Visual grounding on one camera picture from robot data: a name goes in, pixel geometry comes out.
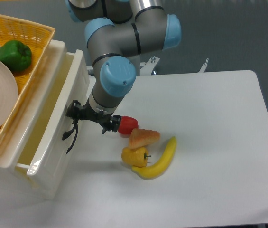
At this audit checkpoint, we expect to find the yellow woven basket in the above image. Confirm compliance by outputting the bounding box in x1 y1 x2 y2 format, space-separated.
0 14 55 144

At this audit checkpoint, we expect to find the red bell pepper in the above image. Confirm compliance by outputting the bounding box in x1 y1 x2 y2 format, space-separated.
118 116 139 135

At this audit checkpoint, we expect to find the green bell pepper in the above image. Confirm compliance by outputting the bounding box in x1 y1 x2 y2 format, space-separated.
0 40 32 72

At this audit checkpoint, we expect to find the white drawer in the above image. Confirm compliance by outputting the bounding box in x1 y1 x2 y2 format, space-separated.
29 135 77 200
16 50 89 178

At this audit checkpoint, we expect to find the yellow bell pepper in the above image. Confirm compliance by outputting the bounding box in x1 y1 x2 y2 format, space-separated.
121 147 151 168

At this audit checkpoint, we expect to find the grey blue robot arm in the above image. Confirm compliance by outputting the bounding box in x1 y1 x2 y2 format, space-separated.
64 0 182 138

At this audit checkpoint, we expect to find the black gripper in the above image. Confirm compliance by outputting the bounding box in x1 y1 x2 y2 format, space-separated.
65 100 122 134

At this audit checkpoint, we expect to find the white drawer cabinet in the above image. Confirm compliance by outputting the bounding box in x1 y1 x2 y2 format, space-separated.
0 39 68 200

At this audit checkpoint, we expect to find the orange toast slice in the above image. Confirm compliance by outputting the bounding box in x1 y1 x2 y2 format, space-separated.
128 128 161 149

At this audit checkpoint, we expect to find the yellow banana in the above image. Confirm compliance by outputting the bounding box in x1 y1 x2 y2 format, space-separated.
131 136 177 179

